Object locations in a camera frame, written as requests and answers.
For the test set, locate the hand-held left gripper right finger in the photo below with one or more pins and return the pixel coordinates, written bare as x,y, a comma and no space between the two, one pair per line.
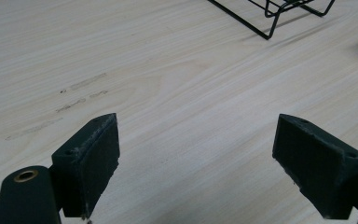
313,168

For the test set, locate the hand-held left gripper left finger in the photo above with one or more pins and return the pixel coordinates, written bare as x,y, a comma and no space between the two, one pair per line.
87,168

